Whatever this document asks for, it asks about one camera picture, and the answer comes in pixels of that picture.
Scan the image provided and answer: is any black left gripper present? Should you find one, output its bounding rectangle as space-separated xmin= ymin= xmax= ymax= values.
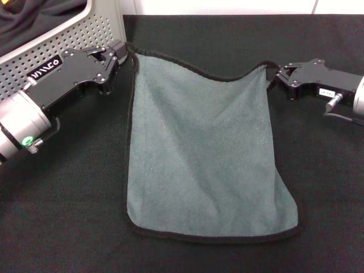
xmin=27 ymin=40 xmax=128 ymax=114

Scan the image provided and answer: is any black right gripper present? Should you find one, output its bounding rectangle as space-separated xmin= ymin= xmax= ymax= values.
xmin=267 ymin=59 xmax=364 ymax=100

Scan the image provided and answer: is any grey yellow towel black trim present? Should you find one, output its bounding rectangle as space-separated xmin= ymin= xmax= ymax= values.
xmin=125 ymin=42 xmax=302 ymax=245

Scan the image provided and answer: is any grey perforated storage box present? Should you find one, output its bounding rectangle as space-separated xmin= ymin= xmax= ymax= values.
xmin=0 ymin=0 xmax=127 ymax=100

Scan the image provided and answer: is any black cloth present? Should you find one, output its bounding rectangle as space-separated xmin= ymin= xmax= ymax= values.
xmin=0 ymin=0 xmax=89 ymax=57

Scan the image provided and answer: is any right gripper cable with plug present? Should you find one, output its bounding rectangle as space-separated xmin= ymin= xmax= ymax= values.
xmin=322 ymin=93 xmax=364 ymax=127

